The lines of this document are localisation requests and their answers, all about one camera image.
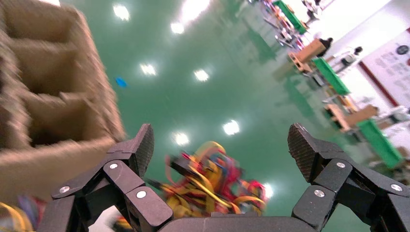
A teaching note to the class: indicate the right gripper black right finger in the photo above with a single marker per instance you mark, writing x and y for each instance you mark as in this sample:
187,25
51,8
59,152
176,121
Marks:
336,173

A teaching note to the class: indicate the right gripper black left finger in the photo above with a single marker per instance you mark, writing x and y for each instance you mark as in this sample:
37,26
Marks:
128,179

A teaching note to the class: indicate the green topped workbench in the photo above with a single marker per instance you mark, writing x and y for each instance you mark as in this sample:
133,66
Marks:
331,76
379,144
293,17

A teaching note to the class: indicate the brown cardboard crate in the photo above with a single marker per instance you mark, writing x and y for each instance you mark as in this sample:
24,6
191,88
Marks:
358,117
309,52

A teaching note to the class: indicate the brown cardboard divider box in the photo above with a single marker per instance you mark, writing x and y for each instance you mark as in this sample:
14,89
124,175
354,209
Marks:
48,166

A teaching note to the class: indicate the blue paper scrap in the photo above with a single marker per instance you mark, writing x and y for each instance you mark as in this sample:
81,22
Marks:
121,82

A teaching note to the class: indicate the person in light clothes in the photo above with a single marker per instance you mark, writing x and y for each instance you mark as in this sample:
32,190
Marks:
350,57

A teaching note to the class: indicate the person in black clothes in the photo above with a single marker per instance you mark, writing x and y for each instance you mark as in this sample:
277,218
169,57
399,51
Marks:
326,44

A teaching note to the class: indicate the white wall poster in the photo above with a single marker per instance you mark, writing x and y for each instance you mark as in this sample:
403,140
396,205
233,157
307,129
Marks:
390,70

